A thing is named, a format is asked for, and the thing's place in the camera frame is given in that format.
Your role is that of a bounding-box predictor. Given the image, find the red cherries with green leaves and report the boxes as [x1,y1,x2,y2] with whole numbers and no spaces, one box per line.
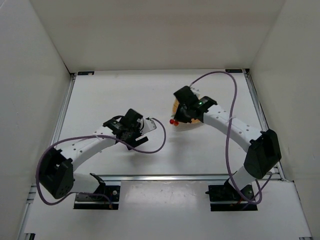
[169,119,179,126]

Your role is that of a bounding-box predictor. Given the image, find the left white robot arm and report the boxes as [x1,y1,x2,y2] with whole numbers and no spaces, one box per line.
[38,108,157,199]

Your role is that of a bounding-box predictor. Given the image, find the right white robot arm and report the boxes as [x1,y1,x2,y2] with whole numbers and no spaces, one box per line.
[173,86,282,195]

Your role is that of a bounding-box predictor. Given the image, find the woven triangular fruit basket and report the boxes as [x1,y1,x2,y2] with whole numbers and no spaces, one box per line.
[171,98,201,124]

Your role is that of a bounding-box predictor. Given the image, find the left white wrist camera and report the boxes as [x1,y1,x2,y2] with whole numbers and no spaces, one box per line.
[140,117,157,135]

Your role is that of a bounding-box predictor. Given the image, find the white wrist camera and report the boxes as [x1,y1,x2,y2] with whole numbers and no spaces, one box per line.
[190,87,200,98]
[140,117,157,135]

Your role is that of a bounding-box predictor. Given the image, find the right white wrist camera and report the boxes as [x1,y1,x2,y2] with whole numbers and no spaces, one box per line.
[190,87,200,98]

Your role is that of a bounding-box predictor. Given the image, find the right black corner bracket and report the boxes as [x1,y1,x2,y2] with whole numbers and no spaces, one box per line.
[225,69,243,74]

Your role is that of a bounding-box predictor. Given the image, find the black corner bracket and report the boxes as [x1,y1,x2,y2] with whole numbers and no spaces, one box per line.
[225,69,243,74]
[77,71,95,76]

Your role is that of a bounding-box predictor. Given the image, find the front aluminium frame rail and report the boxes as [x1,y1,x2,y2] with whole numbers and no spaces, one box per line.
[97,174,283,182]

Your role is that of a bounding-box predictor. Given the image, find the aluminium frame rail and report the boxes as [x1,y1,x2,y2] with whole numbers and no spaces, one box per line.
[97,174,283,182]
[243,68,286,182]
[45,73,77,151]

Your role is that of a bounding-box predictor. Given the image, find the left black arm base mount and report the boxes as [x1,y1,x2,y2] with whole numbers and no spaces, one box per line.
[73,173,121,211]

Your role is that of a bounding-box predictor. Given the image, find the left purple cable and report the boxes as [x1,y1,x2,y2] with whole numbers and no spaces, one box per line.
[35,117,167,206]

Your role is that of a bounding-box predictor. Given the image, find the purple cable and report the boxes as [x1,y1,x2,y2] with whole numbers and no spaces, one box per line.
[188,71,273,206]
[35,117,167,206]

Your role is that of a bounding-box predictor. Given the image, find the left black corner bracket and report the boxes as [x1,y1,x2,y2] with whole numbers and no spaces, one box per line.
[77,71,95,76]

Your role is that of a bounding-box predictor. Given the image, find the right aluminium frame rail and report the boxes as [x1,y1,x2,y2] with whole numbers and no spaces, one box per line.
[243,68,286,182]

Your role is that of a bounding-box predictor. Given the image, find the left aluminium frame rail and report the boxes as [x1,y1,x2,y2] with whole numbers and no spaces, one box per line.
[45,73,77,151]

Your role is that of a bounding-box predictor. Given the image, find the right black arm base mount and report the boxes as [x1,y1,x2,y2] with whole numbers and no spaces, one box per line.
[205,185,258,212]

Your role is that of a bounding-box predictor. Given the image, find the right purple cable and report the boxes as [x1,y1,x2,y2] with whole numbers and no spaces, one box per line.
[188,71,273,206]

